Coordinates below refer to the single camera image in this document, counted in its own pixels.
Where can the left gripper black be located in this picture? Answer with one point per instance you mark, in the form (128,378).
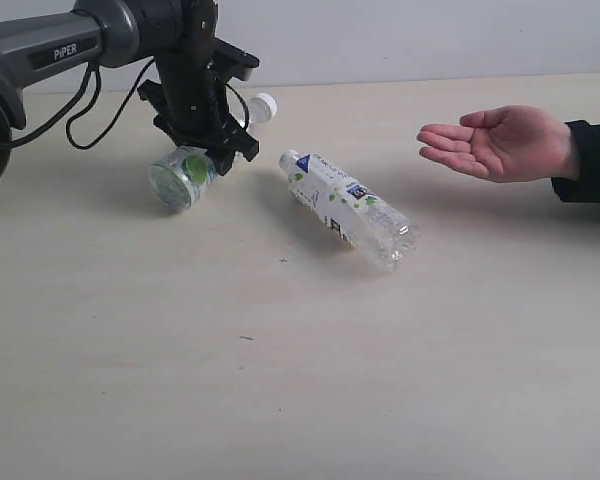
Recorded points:
(190,99)

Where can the lime label clear bottle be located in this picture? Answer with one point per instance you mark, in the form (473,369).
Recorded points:
(181,178)

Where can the Suntory jasmine oolong bottle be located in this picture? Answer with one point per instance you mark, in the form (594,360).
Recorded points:
(379,232)

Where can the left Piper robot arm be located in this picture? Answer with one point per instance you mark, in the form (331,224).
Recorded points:
(96,34)

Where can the black sleeved forearm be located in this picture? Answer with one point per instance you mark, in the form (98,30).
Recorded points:
(586,145)

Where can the person's open hand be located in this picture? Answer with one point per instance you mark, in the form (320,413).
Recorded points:
(509,144)

